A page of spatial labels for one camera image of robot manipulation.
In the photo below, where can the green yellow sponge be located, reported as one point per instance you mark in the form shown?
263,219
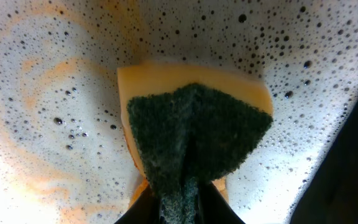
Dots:
187,125

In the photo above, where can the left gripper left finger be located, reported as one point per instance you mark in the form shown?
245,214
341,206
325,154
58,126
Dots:
145,210

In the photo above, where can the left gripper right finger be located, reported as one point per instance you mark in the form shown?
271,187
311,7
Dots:
212,207

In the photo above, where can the black rectangular soapy tray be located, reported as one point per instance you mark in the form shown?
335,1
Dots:
63,157

